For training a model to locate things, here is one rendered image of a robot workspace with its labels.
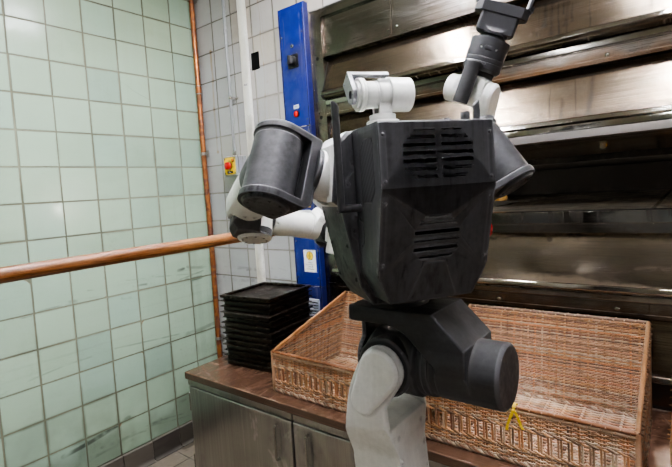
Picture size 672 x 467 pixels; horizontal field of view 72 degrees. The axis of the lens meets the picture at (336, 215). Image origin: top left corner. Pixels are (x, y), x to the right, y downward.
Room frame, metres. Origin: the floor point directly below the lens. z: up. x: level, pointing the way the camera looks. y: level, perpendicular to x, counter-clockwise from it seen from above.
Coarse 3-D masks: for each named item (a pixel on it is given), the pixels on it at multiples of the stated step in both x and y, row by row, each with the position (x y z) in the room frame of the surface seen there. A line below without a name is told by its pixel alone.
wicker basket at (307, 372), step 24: (336, 312) 1.96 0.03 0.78; (288, 336) 1.73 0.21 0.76; (312, 336) 1.83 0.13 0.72; (336, 336) 1.95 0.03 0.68; (360, 336) 1.92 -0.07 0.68; (288, 360) 1.60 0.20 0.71; (312, 360) 1.53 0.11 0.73; (336, 360) 1.90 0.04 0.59; (288, 384) 1.61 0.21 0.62; (312, 384) 1.67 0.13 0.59; (336, 384) 1.47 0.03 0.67; (336, 408) 1.47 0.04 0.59
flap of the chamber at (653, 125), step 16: (608, 128) 1.29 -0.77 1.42; (624, 128) 1.27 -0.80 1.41; (640, 128) 1.24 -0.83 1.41; (656, 128) 1.22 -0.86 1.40; (528, 144) 1.42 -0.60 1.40; (544, 144) 1.41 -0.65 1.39; (560, 144) 1.40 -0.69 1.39; (576, 144) 1.39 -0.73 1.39; (592, 144) 1.38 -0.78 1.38; (608, 144) 1.37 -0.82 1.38; (624, 144) 1.36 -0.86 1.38; (640, 144) 1.35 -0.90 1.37; (656, 144) 1.34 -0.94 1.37
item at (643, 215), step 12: (492, 216) 1.64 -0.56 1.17; (504, 216) 1.61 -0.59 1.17; (516, 216) 1.59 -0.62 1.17; (528, 216) 1.57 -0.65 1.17; (540, 216) 1.54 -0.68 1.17; (552, 216) 1.52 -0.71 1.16; (564, 216) 1.50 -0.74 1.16; (576, 216) 1.48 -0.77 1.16; (588, 216) 1.45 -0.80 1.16; (600, 216) 1.43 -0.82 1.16; (612, 216) 1.41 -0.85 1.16; (624, 216) 1.39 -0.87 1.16; (636, 216) 1.38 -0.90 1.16; (648, 216) 1.36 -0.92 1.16; (660, 216) 1.34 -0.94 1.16
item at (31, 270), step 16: (192, 240) 1.13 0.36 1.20; (208, 240) 1.16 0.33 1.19; (224, 240) 1.20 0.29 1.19; (80, 256) 0.93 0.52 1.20; (96, 256) 0.95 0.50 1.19; (112, 256) 0.97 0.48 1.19; (128, 256) 1.00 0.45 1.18; (144, 256) 1.03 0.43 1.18; (0, 272) 0.82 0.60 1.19; (16, 272) 0.83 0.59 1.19; (32, 272) 0.85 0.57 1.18; (48, 272) 0.88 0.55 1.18; (64, 272) 0.90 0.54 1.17
